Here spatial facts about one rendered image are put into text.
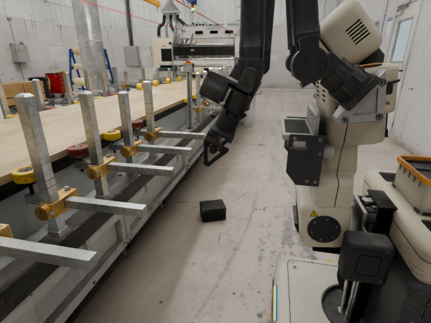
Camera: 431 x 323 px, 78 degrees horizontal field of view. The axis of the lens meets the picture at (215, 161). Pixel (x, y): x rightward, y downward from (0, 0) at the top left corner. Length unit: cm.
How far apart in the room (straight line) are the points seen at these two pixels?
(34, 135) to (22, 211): 40
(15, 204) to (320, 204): 105
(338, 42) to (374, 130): 27
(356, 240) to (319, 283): 56
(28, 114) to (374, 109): 88
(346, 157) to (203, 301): 112
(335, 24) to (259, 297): 138
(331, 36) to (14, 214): 117
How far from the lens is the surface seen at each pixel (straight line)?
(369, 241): 93
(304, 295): 136
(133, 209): 88
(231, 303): 165
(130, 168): 113
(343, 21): 82
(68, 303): 159
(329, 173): 92
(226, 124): 69
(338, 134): 87
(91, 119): 110
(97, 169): 114
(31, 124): 91
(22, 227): 124
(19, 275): 95
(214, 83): 69
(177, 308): 164
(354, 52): 82
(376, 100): 71
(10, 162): 121
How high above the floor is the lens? 125
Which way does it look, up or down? 21 degrees down
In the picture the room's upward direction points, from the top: straight up
